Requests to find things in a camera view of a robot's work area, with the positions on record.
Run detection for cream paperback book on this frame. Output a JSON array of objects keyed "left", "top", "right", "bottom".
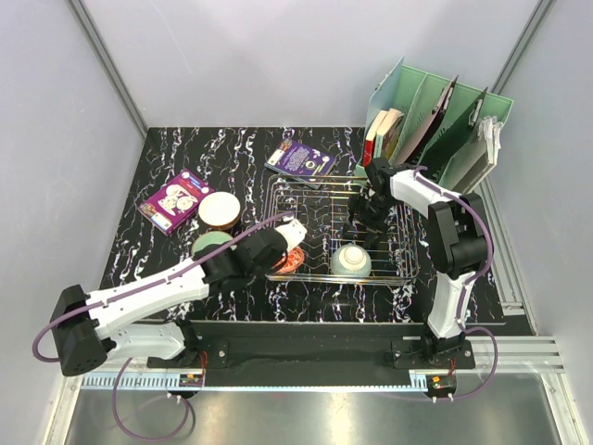
[{"left": 365, "top": 108, "right": 404, "bottom": 159}]

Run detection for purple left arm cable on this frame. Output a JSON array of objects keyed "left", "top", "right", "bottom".
[{"left": 32, "top": 210, "right": 297, "bottom": 439}]

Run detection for wire dish rack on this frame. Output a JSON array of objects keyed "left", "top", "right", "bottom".
[{"left": 264, "top": 173, "right": 419, "bottom": 286}]

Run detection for mint green file organizer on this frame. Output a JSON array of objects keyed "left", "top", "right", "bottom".
[{"left": 356, "top": 59, "right": 513, "bottom": 194}]

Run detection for dark green clipboard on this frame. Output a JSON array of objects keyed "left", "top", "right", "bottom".
[{"left": 420, "top": 88, "right": 488, "bottom": 183}]

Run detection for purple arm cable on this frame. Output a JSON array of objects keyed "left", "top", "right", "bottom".
[
  {"left": 32, "top": 210, "right": 297, "bottom": 439},
  {"left": 407, "top": 164, "right": 499, "bottom": 404}
]

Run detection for purple rabbit picture book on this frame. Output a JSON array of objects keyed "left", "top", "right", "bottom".
[{"left": 138, "top": 169, "right": 214, "bottom": 235}]

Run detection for pink clipboard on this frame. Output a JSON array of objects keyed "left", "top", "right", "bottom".
[{"left": 390, "top": 74, "right": 458, "bottom": 165}]

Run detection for dark purple paperback book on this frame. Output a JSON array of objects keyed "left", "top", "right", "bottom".
[{"left": 265, "top": 138, "right": 336, "bottom": 189}]

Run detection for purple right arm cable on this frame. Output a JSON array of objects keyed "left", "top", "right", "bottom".
[{"left": 407, "top": 164, "right": 499, "bottom": 404}]

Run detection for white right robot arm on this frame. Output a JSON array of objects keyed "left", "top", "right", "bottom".
[{"left": 348, "top": 158, "right": 494, "bottom": 368}]

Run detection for pale green upturned bowl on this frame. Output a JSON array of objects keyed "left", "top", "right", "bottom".
[{"left": 330, "top": 244, "right": 372, "bottom": 277}]

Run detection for aluminium frame rail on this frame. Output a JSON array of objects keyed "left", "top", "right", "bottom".
[{"left": 78, "top": 336, "right": 563, "bottom": 398}]

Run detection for red white floral bowl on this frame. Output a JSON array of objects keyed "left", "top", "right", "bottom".
[{"left": 275, "top": 247, "right": 306, "bottom": 273}]

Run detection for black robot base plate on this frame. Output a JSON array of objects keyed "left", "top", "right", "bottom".
[{"left": 147, "top": 322, "right": 494, "bottom": 392}]

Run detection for orange bowl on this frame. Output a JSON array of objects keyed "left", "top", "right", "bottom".
[{"left": 198, "top": 192, "right": 241, "bottom": 223}]

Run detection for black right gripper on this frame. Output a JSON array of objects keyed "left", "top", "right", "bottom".
[{"left": 340, "top": 194, "right": 397, "bottom": 248}]

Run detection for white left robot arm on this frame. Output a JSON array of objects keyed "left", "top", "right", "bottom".
[{"left": 50, "top": 219, "right": 307, "bottom": 376}]

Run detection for red spine book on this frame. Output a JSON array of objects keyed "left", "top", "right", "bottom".
[{"left": 362, "top": 136, "right": 375, "bottom": 168}]

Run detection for teal bird patterned bowl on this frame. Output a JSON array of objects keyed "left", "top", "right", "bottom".
[{"left": 190, "top": 231, "right": 233, "bottom": 256}]

